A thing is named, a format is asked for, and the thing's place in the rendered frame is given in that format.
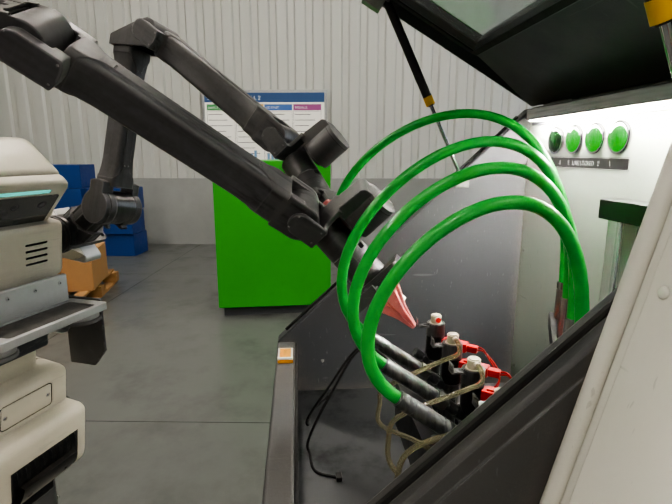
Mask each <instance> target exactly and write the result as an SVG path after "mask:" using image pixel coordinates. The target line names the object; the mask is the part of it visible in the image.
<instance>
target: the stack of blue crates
mask: <svg viewBox="0 0 672 504"><path fill-rule="evenodd" d="M52 165H53V166H54V167H55V168H56V169H57V171H58V172H59V175H61V176H63V177H64V178H65V180H66V181H67V182H68V187H67V189H66V191H65V193H64V194H63V196H62V197H61V199H60V201H59V202H58V204H57V205H56V207H55V208H54V209H59V208H66V207H69V208H71V207H74V206H79V205H80V204H81V203H82V199H83V196H84V194H85V193H86V192H87V191H88V190H89V187H90V180H91V179H92V178H96V176H95V167H94V164H52ZM138 197H139V199H140V201H141V203H142V208H144V198H143V187H142V186H139V193H138ZM103 232H104V233H105V235H106V237H107V238H106V239H105V240H104V241H103V242H105V246H106V256H137V255H139V254H141V253H143V252H146V251H148V242H147V230H145V222H144V210H143V209H142V214H141V217H140V218H139V220H138V221H137V222H136V223H134V224H131V225H127V229H119V228H118V227H117V226H116V225H115V224H110V229H107V228H105V227H104V228H103Z"/></svg>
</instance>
